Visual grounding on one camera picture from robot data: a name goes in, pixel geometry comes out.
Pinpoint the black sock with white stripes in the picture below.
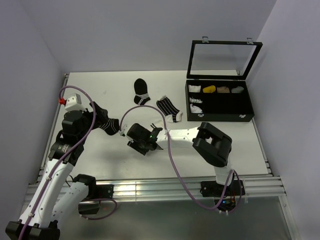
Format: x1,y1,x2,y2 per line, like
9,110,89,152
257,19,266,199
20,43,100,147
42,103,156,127
99,118,120,136

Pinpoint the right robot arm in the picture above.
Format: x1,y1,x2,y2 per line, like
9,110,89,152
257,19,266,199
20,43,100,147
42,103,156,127
124,122,234,195

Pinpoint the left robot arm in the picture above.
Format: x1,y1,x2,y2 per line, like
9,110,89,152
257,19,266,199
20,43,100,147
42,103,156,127
5,102,109,240

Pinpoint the black pinstriped sock white toe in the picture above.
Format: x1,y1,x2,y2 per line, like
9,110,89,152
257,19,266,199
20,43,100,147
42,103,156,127
156,96,183,123

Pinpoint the black sock with striped cuff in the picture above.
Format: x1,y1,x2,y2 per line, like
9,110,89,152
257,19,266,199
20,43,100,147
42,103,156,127
133,78,151,106

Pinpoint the white rolled sock bottom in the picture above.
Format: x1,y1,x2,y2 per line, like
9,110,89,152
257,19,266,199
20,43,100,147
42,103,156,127
189,104,203,114

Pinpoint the white rolled sock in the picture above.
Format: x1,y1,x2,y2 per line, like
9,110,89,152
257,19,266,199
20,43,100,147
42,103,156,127
189,97,203,104
188,85,202,93
189,104,203,114

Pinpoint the white rolled sock middle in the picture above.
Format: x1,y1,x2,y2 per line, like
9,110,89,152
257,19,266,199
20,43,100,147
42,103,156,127
189,97,203,104

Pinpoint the white rolled sock top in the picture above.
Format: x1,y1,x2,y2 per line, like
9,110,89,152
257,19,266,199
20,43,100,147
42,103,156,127
188,85,202,93

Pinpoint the black compartment storage box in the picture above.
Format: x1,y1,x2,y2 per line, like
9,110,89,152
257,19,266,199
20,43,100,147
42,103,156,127
185,79,255,122

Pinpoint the yellow rolled sock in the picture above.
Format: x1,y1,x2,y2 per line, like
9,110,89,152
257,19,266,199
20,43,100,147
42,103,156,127
202,85,217,94

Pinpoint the tan rolled sock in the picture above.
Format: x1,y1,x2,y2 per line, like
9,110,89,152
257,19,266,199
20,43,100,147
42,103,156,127
216,86,230,94

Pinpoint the glass box lid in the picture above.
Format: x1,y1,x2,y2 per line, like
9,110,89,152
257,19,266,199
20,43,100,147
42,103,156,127
186,38,263,81

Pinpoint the grey rolled sock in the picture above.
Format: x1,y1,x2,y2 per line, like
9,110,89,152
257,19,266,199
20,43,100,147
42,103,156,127
231,86,244,94

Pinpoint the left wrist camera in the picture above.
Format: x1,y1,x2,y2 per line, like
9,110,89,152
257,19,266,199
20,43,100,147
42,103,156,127
58,93,85,112

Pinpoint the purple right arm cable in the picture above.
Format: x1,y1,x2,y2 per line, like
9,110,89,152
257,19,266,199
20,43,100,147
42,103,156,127
119,104,245,215

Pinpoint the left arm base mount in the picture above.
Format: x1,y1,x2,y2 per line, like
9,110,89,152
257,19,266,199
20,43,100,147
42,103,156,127
78,184,114,216

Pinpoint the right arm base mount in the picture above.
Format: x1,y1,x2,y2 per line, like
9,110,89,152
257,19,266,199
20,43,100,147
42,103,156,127
200,180,246,212

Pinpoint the aluminium frame rail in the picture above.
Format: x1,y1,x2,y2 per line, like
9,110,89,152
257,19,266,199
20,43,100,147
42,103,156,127
24,174,287,203

